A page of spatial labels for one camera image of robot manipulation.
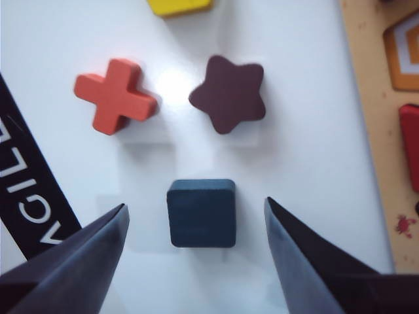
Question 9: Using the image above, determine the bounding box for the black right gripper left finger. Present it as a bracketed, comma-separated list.
[5, 203, 130, 314]

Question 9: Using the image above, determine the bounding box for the yellow pentagon block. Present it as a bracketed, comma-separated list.
[145, 0, 214, 19]

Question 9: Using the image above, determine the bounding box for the black AgileX logo sticker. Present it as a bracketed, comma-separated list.
[0, 71, 83, 262]

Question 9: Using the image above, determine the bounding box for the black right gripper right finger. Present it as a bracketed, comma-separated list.
[264, 196, 384, 314]

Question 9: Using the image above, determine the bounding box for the dark blue square cube block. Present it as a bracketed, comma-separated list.
[166, 178, 238, 249]

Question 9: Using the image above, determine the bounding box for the orange cross block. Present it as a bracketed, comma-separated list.
[74, 58, 158, 135]

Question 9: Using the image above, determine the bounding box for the dark purple star block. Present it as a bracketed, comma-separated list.
[188, 54, 267, 135]

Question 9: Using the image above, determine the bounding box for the wooden sea-themed puzzle board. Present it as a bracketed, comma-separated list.
[339, 0, 419, 274]

